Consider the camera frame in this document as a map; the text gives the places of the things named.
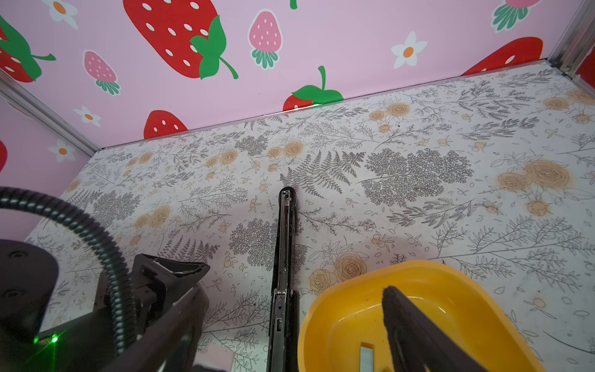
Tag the staple strip in tray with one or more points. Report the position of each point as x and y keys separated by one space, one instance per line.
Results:
x=366 y=358

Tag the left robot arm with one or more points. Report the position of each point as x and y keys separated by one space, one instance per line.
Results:
x=28 y=277

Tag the yellow plastic tray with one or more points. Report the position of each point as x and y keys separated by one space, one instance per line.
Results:
x=350 y=313

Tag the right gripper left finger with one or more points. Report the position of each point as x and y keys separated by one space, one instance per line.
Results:
x=171 y=343

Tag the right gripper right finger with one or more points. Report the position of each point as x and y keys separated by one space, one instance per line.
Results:
x=416 y=343

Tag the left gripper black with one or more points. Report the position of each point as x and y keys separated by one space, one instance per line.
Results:
x=157 y=293

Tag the long black stapler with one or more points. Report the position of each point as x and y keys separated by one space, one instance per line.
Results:
x=284 y=317

